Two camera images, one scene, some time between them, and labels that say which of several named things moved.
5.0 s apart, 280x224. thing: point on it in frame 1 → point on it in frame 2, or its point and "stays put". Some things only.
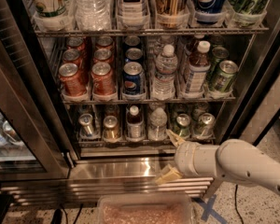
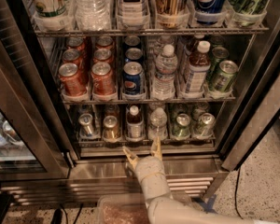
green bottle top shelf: [247, 3] stays put
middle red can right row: [103, 53] stays put
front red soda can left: [73, 80] stays put
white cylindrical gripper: [181, 160] → [149, 167]
